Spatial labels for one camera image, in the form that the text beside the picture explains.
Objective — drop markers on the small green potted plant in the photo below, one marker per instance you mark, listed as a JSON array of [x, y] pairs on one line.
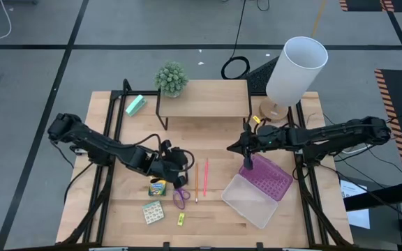
[[171, 79]]

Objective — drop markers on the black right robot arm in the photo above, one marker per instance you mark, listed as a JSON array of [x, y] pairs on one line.
[[326, 136]]

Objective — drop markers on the clear pencil case purple lid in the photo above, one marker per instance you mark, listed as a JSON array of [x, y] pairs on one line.
[[250, 202]]

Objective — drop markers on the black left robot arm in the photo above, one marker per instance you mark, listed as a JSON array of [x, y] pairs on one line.
[[82, 136]]

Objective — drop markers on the green yellow crayon box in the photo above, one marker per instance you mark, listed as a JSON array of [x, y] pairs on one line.
[[157, 190]]

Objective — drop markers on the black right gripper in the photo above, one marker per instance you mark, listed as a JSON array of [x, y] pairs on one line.
[[269, 137]]

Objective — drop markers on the purple scissors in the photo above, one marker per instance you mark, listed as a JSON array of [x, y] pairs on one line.
[[180, 191]]

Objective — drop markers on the white shade table lamp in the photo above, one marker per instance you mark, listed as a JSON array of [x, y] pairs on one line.
[[295, 69]]

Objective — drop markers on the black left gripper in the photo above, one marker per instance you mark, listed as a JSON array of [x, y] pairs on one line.
[[173, 164]]

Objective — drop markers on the white paper sheet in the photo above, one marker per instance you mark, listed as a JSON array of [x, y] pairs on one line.
[[356, 216]]

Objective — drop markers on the printed sticky notes pad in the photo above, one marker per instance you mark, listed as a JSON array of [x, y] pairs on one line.
[[153, 212]]

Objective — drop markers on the orange pencil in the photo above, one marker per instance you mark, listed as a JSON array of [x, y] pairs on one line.
[[196, 181]]

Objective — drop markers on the green eraser block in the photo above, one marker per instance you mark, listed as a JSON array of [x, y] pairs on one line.
[[135, 105]]

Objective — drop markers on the pink pencil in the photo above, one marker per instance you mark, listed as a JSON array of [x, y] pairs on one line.
[[206, 178]]

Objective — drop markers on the wooden shelf riser black legs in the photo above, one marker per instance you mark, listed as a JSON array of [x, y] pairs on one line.
[[204, 99]]

